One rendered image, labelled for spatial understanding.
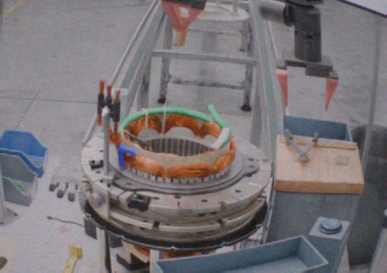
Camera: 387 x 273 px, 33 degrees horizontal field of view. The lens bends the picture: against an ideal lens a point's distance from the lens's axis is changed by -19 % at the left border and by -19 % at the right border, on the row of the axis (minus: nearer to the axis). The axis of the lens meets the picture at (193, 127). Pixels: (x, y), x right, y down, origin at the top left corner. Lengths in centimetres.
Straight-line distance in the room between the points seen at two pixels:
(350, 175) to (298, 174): 11
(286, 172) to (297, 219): 10
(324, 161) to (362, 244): 159
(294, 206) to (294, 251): 21
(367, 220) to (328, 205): 155
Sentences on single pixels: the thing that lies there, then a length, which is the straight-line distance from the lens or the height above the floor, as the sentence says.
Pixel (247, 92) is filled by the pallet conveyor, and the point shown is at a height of 11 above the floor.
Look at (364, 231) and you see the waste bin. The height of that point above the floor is 20.
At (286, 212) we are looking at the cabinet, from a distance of 135.
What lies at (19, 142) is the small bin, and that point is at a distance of 198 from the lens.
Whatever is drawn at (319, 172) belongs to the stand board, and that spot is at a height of 106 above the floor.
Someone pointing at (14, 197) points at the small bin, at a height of 80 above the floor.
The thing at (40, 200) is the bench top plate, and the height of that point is 78.
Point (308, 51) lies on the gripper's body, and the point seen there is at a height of 128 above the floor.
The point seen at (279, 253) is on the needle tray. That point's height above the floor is 104.
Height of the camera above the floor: 164
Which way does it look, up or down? 23 degrees down
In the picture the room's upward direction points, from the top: 4 degrees clockwise
